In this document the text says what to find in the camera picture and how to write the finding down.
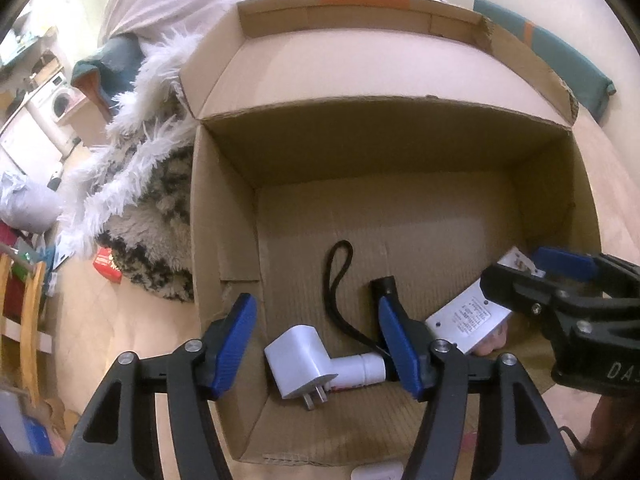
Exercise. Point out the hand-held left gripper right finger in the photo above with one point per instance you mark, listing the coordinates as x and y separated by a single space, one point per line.
398 345

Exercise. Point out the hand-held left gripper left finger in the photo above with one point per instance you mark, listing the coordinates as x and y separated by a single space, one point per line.
232 345

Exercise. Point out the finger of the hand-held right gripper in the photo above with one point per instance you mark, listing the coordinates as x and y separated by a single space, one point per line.
565 265
520 290

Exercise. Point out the white pill bottle red label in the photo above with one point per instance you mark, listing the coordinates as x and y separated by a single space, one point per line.
357 371

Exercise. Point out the small pink object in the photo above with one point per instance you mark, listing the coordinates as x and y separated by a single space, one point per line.
492 340

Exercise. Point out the white labelled box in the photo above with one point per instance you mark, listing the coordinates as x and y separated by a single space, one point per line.
467 320

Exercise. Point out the white plug adapter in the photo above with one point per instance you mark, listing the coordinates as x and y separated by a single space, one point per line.
297 365

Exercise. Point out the brown cardboard box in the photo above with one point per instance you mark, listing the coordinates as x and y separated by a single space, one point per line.
375 200

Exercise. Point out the person's right hand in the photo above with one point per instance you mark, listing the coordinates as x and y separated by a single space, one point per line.
615 425

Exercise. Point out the white rounded case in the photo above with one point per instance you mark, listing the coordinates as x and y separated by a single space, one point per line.
376 472

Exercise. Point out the red package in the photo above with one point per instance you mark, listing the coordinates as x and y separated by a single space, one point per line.
107 265

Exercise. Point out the black and white shaggy blanket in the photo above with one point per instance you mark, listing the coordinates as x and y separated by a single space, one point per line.
140 200

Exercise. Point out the bathroom scale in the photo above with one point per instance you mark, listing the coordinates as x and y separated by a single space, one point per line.
62 256

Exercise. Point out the wooden chair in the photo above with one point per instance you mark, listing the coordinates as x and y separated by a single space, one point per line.
25 320

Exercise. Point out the teal cushion with orange stripe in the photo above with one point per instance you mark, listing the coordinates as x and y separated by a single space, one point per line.
555 55

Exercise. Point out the grey stuffed bag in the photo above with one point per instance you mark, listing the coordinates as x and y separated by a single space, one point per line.
27 205

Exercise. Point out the white washing machine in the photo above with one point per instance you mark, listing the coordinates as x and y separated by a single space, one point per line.
57 105

